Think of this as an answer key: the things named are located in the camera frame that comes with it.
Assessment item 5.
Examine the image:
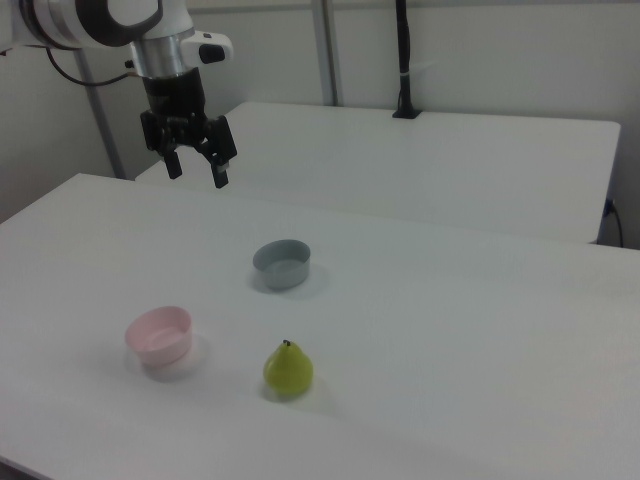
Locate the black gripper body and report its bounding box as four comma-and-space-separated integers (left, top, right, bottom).
141, 67, 209, 127

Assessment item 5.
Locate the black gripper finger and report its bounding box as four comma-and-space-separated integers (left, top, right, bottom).
139, 110, 184, 180
192, 114, 239, 190

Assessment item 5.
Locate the green pear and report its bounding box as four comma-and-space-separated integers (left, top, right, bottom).
262, 339, 315, 399

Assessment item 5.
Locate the grey plastic bowl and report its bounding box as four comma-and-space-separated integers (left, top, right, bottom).
251, 238, 312, 292

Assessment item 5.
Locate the pink plastic bowl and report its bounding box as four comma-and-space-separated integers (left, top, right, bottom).
124, 305, 195, 367

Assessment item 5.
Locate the white rounded corner table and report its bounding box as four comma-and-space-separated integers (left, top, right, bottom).
134, 101, 622, 246

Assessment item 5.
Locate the black pole with base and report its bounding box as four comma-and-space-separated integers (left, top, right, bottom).
391, 0, 424, 120

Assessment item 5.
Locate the slim aluminium partition post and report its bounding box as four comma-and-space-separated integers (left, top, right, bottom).
73, 49, 127, 180

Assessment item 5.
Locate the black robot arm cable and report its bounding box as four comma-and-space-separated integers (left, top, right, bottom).
45, 45, 139, 88

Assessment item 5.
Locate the wide aluminium partition post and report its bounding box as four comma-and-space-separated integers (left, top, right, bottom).
309, 0, 346, 108

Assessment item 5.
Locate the black cable at outlet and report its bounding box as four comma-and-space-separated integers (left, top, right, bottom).
603, 198, 626, 247

